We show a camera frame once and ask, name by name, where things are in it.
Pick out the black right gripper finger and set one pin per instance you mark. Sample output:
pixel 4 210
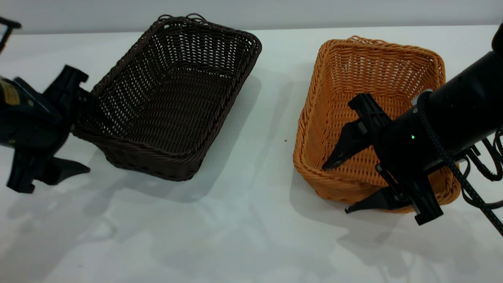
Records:
pixel 351 141
pixel 383 199

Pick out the black wicker basket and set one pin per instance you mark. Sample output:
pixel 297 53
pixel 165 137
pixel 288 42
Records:
pixel 169 118

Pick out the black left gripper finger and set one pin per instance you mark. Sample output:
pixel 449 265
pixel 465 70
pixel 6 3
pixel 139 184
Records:
pixel 87 104
pixel 59 169

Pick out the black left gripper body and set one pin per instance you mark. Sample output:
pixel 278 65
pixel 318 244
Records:
pixel 27 122

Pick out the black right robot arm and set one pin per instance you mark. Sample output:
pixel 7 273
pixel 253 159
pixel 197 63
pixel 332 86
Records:
pixel 471 98

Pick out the orange wicker basket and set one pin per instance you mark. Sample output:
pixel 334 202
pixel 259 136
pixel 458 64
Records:
pixel 353 74

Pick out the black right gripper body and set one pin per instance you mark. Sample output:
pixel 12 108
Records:
pixel 404 145

